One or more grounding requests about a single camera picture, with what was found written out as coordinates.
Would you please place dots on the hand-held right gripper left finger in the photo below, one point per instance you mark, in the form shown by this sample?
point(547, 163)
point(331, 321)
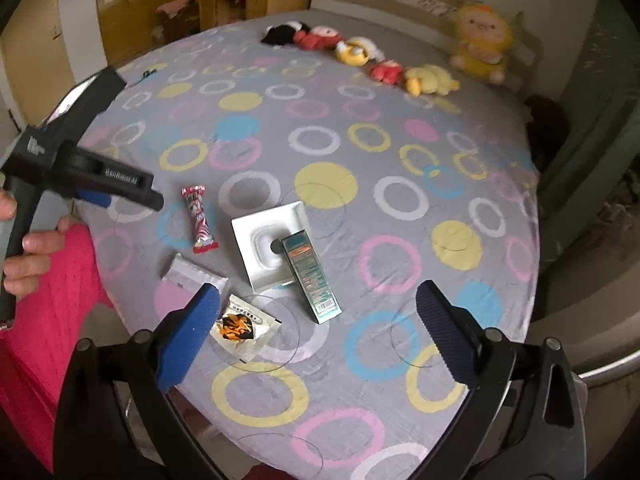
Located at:
point(190, 331)

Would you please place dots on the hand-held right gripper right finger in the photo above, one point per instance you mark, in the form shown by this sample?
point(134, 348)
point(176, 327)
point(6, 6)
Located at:
point(446, 335)

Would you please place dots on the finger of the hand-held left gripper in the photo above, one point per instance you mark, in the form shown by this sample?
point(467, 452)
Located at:
point(94, 199)
point(131, 185)

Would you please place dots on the white orange snack packet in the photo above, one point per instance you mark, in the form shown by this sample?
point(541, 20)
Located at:
point(240, 327)

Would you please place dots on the silver blue snack packet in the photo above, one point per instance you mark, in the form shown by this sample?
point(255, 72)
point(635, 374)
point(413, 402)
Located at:
point(192, 275)

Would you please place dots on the red white candy wrapper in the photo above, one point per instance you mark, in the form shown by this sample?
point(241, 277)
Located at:
point(200, 220)

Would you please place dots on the white square box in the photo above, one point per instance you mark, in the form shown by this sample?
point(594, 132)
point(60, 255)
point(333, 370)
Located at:
point(250, 240)

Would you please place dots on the teal carton box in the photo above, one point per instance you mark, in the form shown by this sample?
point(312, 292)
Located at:
point(310, 275)

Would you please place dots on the person's left hand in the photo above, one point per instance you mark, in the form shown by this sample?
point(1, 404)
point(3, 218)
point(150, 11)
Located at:
point(34, 275)

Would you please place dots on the yellow door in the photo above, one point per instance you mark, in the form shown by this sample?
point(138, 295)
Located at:
point(35, 35)

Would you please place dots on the person's pink clothing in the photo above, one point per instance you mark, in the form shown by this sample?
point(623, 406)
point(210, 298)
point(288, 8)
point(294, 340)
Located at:
point(45, 360)

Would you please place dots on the wooden wardrobe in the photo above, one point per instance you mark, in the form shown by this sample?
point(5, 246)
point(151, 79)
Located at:
point(125, 10)

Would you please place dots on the pink cloth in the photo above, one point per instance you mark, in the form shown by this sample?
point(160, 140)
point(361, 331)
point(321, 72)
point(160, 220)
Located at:
point(175, 6)

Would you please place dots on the black plush toy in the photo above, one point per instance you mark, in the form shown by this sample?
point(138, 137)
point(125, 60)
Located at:
point(280, 35)

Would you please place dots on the wooden desk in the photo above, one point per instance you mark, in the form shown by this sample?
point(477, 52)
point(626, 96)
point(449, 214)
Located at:
point(250, 0)

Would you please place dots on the yellow duck plush toy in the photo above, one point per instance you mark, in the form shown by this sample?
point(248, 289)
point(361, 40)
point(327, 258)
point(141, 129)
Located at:
point(430, 80)

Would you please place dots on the yellow round plush toy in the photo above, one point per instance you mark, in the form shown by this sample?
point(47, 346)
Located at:
point(352, 52)

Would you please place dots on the small red plush toy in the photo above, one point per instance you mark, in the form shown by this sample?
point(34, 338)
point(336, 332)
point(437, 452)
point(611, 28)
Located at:
point(387, 71)

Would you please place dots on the large yellow plush doll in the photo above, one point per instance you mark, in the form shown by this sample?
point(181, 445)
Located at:
point(482, 35)

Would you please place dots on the beige striped headboard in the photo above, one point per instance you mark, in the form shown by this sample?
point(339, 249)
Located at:
point(380, 0)

